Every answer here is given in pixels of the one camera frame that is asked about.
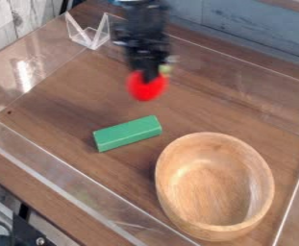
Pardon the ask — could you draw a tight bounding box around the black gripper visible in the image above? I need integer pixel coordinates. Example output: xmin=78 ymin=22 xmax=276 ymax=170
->
xmin=113 ymin=3 xmax=172 ymax=84

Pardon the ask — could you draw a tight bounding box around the red toy strawberry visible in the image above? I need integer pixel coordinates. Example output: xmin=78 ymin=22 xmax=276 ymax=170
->
xmin=126 ymin=64 xmax=173 ymax=102

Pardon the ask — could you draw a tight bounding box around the green rectangular block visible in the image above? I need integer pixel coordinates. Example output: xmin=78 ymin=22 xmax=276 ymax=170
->
xmin=93 ymin=115 xmax=162 ymax=152

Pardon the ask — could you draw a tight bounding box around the wooden bowl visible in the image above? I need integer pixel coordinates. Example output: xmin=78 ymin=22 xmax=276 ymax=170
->
xmin=155 ymin=132 xmax=276 ymax=242

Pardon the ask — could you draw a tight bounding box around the black clamp under table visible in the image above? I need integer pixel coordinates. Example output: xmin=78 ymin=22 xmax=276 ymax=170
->
xmin=0 ymin=209 xmax=57 ymax=246

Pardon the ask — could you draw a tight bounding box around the clear acrylic back wall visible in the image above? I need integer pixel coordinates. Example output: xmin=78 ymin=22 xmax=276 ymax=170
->
xmin=106 ymin=12 xmax=299 ymax=137

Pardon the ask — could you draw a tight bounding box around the clear acrylic wall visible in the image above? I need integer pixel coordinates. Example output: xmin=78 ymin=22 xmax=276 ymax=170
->
xmin=106 ymin=12 xmax=299 ymax=137
xmin=0 ymin=113 xmax=201 ymax=246

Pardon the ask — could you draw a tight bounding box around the clear acrylic corner bracket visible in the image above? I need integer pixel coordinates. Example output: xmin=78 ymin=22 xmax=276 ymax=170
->
xmin=65 ymin=12 xmax=111 ymax=50

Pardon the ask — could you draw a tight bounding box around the clear acrylic front wall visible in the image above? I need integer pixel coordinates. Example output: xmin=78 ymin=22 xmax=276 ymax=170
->
xmin=0 ymin=113 xmax=201 ymax=246

